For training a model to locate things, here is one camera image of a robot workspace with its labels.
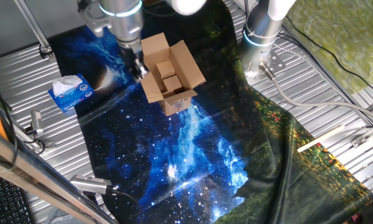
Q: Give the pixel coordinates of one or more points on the metal camera mount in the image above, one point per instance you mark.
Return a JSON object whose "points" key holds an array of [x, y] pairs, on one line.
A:
{"points": [[49, 144]]}

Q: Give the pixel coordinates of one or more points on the black keyboard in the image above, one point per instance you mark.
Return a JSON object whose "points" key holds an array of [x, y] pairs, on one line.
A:
{"points": [[3, 202]]}

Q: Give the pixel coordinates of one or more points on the metal bracket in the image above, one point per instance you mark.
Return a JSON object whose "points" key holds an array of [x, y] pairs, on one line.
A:
{"points": [[370, 133]]}

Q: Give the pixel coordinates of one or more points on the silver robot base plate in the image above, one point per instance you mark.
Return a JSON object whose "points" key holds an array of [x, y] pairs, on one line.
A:
{"points": [[278, 63]]}

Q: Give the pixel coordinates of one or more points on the blue tissue pack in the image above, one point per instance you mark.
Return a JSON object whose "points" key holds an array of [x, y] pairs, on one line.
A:
{"points": [[76, 98]]}

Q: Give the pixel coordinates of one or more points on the green yellow mat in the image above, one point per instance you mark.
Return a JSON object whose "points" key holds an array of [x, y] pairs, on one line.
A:
{"points": [[345, 37]]}

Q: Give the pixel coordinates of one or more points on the aluminium frame beam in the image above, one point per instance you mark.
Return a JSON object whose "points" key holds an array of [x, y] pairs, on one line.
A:
{"points": [[25, 174]]}

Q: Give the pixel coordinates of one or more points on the blue galaxy print cloth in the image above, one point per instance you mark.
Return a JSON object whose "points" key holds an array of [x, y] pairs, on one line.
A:
{"points": [[161, 161]]}

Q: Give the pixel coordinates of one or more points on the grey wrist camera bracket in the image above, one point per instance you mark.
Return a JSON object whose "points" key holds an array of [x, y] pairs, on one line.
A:
{"points": [[91, 18]]}

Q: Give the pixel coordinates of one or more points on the white stick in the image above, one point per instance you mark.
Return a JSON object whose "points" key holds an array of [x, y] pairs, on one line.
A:
{"points": [[320, 138]]}

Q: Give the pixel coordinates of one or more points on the long silver camera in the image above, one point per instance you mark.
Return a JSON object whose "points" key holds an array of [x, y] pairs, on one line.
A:
{"points": [[90, 184]]}

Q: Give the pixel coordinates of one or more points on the small brown cardboard box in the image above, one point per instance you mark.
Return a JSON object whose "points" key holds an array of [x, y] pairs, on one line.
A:
{"points": [[168, 93], [165, 69], [172, 83]]}

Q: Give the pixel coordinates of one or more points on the slanted metal pole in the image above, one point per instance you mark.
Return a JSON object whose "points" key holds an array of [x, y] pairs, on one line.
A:
{"points": [[31, 23]]}

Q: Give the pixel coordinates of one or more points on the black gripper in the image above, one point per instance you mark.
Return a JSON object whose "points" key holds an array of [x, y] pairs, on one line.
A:
{"points": [[129, 56]]}

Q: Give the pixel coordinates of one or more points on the dark forest print cloth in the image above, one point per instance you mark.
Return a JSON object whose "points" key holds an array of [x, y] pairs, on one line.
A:
{"points": [[283, 174]]}

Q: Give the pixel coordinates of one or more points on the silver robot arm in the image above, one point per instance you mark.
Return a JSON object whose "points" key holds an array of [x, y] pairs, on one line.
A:
{"points": [[124, 21]]}

